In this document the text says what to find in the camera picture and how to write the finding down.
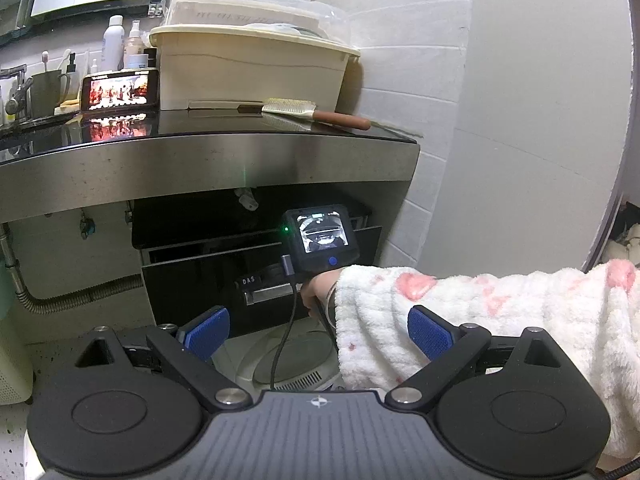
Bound pile of cloth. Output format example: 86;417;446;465
608;202;640;263

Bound wall mirror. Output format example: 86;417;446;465
0;0;36;36

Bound cream dish rack box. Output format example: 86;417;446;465
149;24;362;111

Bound person's right hand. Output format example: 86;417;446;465
299;270;335;320

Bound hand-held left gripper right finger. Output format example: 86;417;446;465
385;305;572;410

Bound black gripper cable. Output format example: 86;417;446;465
269;255;304;392

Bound clear plastic lid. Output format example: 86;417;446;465
164;0;357;46

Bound smartphone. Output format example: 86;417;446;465
81;68;161;112

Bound flexible metal hose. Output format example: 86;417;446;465
0;224;147;316

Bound chrome faucet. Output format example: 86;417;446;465
0;63;34;117

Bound black drawer cabinet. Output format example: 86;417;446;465
131;191;374;252

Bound steel-fronted vanity counter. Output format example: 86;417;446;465
0;110;420;224

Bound small clear spray bottle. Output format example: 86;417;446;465
125;19;144;59

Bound grey mug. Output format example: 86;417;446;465
29;70;72;119

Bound person's right forearm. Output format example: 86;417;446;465
327;259;640;467

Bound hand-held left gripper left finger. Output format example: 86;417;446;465
74;305;252;410

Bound tall white bottle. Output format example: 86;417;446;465
102;14;125;72

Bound cream hairbrush with brown handle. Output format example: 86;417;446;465
261;98;372;131

